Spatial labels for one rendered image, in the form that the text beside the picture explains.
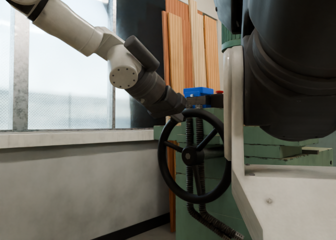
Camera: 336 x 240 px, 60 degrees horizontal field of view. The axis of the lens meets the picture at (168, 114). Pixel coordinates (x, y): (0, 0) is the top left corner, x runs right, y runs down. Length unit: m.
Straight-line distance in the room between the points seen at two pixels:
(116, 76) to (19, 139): 1.27
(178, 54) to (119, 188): 1.28
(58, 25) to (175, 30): 2.17
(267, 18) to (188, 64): 2.61
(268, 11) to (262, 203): 0.19
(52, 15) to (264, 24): 0.45
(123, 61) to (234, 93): 0.38
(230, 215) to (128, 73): 0.63
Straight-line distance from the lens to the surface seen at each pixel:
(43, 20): 0.64
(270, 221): 0.32
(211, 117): 0.85
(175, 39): 2.72
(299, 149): 1.14
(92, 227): 2.29
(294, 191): 0.33
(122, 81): 0.67
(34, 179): 1.99
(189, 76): 2.84
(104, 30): 0.70
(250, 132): 1.00
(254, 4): 0.28
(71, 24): 0.64
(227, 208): 1.08
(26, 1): 0.60
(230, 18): 0.48
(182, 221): 1.21
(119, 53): 0.69
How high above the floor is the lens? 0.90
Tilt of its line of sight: 2 degrees up
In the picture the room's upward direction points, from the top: straight up
